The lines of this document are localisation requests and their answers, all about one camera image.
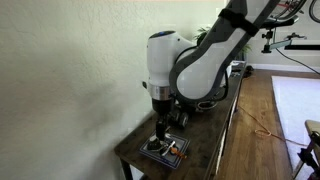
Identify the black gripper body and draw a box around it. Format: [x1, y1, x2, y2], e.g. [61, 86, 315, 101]
[152, 99, 173, 129]

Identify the bunch of keys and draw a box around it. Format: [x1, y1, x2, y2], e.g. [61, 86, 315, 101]
[147, 133, 187, 159]

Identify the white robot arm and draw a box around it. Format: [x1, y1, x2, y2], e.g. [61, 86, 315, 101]
[147, 0, 280, 141]

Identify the blue square tray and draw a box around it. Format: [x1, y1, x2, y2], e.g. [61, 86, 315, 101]
[139, 132, 190, 169]

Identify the blue round ceramic tray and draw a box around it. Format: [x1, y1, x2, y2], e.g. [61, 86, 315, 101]
[197, 101, 217, 111]

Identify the black bike light upper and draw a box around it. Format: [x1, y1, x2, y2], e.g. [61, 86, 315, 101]
[169, 111, 180, 124]

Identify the black bike light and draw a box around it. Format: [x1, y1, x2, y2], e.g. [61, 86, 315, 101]
[178, 112, 189, 129]
[169, 111, 180, 124]

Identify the black bike light lower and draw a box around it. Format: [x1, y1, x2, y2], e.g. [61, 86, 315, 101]
[178, 112, 189, 129]

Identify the dark wooden console table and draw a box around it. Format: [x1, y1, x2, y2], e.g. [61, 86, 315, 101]
[114, 64, 245, 180]

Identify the potted green plant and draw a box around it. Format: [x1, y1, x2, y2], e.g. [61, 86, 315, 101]
[194, 27, 251, 61]

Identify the white rug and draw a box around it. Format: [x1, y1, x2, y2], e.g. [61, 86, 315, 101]
[271, 76, 320, 167]

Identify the folding chair corner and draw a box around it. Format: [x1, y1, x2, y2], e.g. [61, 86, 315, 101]
[292, 120, 320, 180]

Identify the hanging bicycle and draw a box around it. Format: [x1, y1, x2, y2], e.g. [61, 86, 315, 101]
[271, 0, 320, 23]

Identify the orange cable on floor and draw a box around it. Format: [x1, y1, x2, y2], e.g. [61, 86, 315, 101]
[238, 105, 308, 148]

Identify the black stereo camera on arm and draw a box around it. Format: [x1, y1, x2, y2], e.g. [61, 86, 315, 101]
[261, 15, 299, 29]

